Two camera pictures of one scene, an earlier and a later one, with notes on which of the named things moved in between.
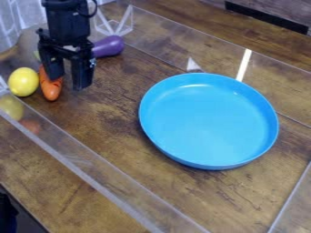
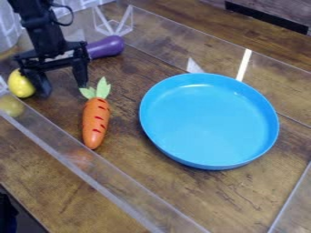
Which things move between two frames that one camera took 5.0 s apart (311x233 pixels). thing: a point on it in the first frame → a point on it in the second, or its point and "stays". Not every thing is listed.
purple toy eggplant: [110, 47] stays
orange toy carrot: [53, 86] → [97, 113]
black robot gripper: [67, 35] → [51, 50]
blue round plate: [210, 120] stays
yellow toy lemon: [23, 82] stays
